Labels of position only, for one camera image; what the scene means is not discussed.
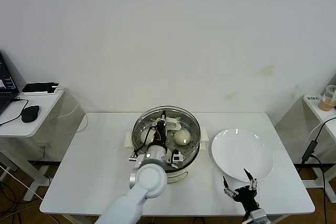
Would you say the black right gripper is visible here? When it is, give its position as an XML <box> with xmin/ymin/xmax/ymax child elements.
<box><xmin>222</xmin><ymin>168</ymin><xmax>260</xmax><ymax>214</ymax></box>

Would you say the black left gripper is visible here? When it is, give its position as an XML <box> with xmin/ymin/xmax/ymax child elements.
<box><xmin>153</xmin><ymin>110</ymin><xmax>169</xmax><ymax>146</ymax></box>

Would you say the white steamed baozi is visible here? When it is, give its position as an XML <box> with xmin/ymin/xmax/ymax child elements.
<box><xmin>140</xmin><ymin>130</ymin><xmax>154</xmax><ymax>145</ymax></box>
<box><xmin>174</xmin><ymin>129</ymin><xmax>192</xmax><ymax>146</ymax></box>

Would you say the glass lid with cream handle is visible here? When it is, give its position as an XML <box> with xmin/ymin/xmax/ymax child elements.
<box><xmin>131</xmin><ymin>105</ymin><xmax>202</xmax><ymax>156</ymax></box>

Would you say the steel steamer pot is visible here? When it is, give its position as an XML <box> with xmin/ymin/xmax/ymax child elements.
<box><xmin>131</xmin><ymin>106</ymin><xmax>202</xmax><ymax>168</ymax></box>

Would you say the white round plate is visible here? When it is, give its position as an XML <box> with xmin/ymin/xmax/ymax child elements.
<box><xmin>211</xmin><ymin>128</ymin><xmax>275</xmax><ymax>183</ymax></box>

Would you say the cream electric cooker base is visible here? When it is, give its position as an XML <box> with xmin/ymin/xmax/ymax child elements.
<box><xmin>123</xmin><ymin>126</ymin><xmax>209</xmax><ymax>186</ymax></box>

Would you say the black power adapter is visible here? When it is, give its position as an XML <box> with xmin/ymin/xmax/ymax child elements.
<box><xmin>301</xmin><ymin>140</ymin><xmax>320</xmax><ymax>164</ymax></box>

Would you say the plastic iced coffee cup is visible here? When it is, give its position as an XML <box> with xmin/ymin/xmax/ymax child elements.
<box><xmin>318</xmin><ymin>84</ymin><xmax>336</xmax><ymax>112</ymax></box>

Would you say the black phone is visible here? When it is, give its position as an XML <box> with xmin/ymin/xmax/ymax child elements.
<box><xmin>21</xmin><ymin>82</ymin><xmax>59</xmax><ymax>93</ymax></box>

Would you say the black computer mouse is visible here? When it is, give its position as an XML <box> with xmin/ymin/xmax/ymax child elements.
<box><xmin>20</xmin><ymin>105</ymin><xmax>40</xmax><ymax>124</ymax></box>

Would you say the black laptop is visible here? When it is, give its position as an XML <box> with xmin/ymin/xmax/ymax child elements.
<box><xmin>0</xmin><ymin>50</ymin><xmax>19</xmax><ymax>116</ymax></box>

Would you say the black laptop cable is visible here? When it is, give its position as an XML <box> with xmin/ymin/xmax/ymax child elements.
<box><xmin>0</xmin><ymin>97</ymin><xmax>29</xmax><ymax>126</ymax></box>

